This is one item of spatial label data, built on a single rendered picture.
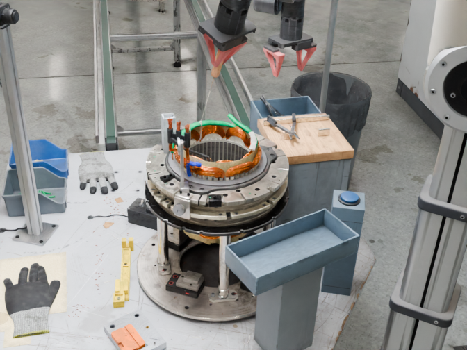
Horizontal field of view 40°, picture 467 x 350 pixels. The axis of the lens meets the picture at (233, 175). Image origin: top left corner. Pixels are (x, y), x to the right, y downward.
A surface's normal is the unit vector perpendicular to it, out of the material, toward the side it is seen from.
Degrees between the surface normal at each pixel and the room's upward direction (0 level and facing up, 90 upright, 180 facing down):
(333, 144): 0
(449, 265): 90
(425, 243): 90
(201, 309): 0
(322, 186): 90
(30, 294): 5
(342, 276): 90
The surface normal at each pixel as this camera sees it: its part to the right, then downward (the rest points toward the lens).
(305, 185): 0.23, 0.53
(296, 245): 0.03, -0.84
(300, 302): 0.54, 0.47
